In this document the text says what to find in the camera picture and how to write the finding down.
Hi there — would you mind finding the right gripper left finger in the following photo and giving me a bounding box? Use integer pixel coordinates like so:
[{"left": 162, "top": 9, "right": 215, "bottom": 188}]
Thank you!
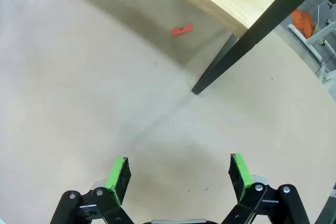
[{"left": 49, "top": 156, "right": 134, "bottom": 224}]

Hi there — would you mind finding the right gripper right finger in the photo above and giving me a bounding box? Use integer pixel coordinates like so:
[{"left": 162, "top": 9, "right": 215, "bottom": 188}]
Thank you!
[{"left": 222, "top": 153, "right": 310, "bottom": 224}]

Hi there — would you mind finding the red paper scrap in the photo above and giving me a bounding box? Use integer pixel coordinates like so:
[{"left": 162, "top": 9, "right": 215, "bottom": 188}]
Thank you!
[{"left": 172, "top": 23, "right": 194, "bottom": 37}]

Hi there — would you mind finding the orange cloth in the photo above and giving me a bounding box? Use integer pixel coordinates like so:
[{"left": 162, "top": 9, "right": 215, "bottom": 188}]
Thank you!
[{"left": 290, "top": 8, "right": 316, "bottom": 39}]

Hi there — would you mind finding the thin black floor cable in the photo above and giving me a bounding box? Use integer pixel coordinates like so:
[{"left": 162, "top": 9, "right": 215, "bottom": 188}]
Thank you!
[{"left": 314, "top": 52, "right": 336, "bottom": 75}]

